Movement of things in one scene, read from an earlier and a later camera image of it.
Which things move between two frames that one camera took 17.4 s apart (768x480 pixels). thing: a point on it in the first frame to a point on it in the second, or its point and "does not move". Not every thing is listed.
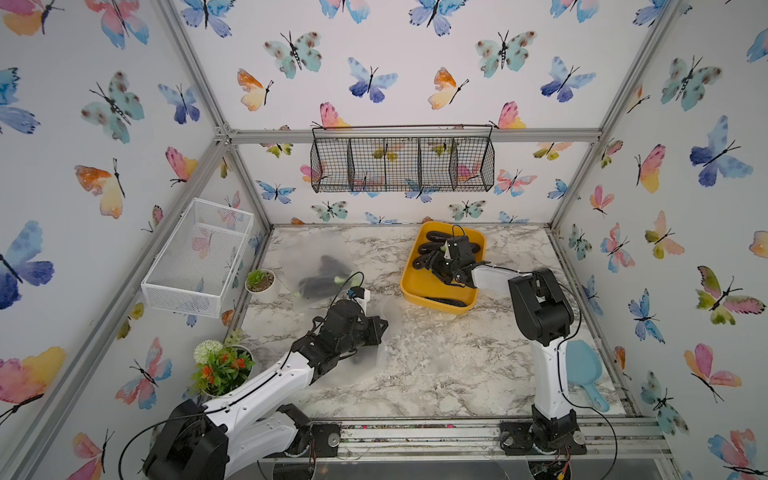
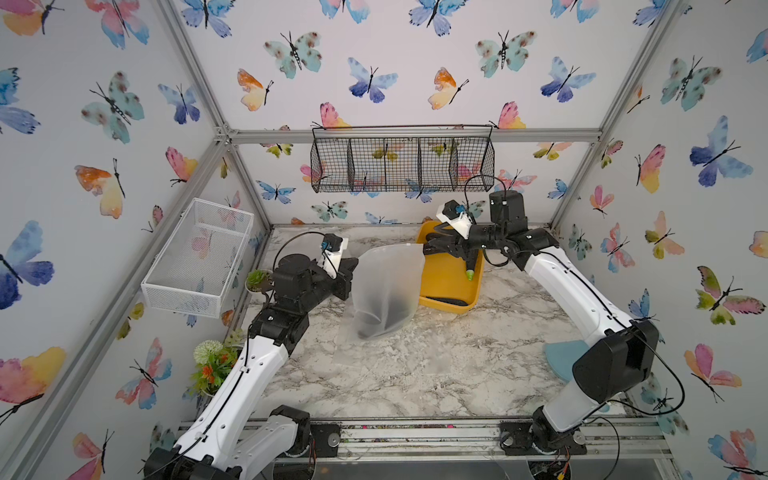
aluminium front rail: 482,441 does not move
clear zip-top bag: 370,359 to 385,291
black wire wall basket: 402,158 does not move
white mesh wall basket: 196,262 does not move
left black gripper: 374,334 to 342,278
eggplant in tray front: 448,302 does not move
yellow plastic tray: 425,289 does not move
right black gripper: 435,258 to 451,244
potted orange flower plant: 222,368 does not move
